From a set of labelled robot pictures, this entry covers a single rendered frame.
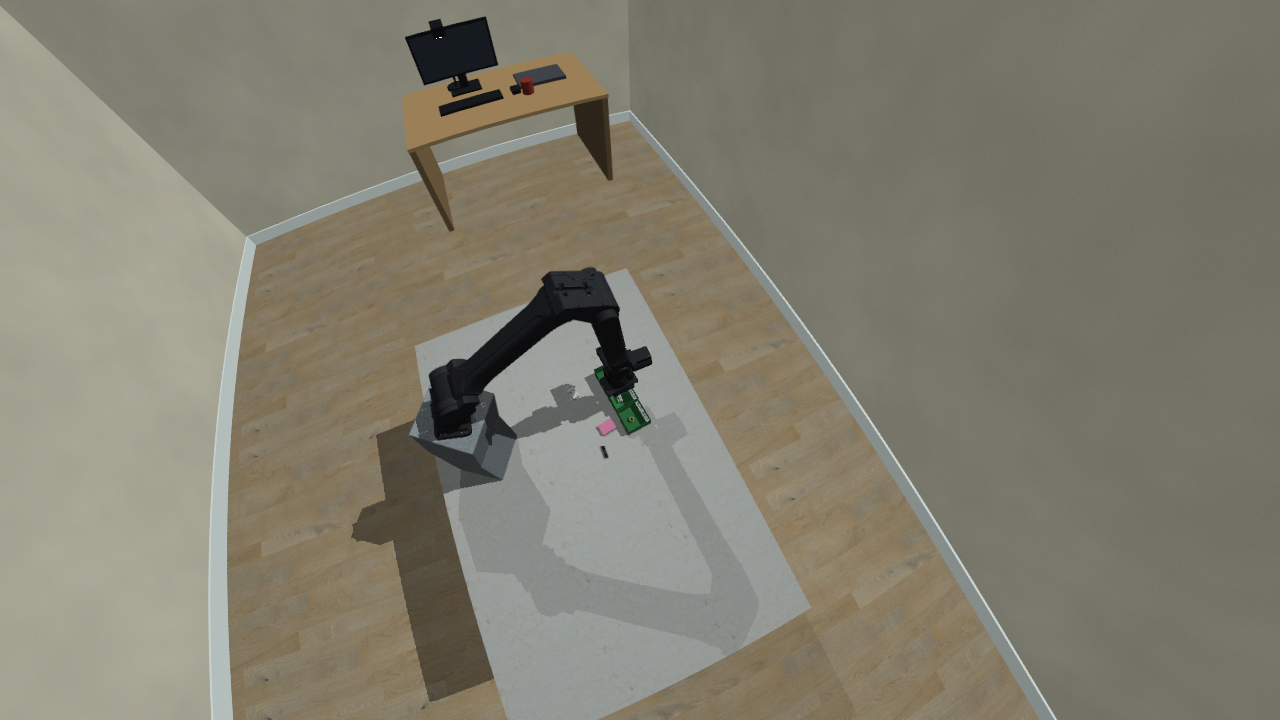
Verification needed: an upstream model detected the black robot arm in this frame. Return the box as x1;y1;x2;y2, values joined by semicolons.
429;266;652;439

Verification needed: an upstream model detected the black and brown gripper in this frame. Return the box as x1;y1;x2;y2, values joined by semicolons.
600;369;637;397

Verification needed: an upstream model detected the green rack of bins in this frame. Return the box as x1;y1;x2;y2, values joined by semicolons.
594;365;652;436

